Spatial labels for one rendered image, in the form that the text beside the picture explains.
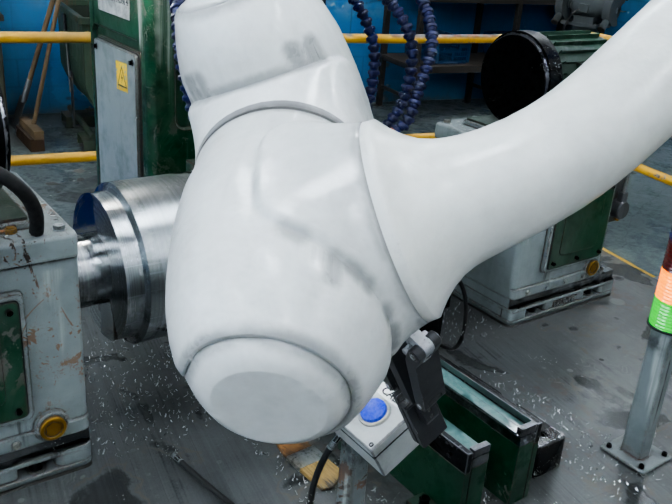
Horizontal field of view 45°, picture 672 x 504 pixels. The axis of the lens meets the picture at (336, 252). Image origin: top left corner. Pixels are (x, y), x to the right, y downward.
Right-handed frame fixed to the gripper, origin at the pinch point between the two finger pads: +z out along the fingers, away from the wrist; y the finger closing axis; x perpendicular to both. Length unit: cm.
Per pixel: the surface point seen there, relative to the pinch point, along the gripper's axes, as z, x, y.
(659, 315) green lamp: 37, -45, 12
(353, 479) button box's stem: 21.4, 4.7, 15.6
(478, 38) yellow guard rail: 129, -208, 237
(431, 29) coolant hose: 6, -57, 62
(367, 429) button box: 10.4, 1.8, 10.8
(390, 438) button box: 11.0, 0.8, 8.4
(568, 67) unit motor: 29, -84, 59
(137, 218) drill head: 0, 3, 58
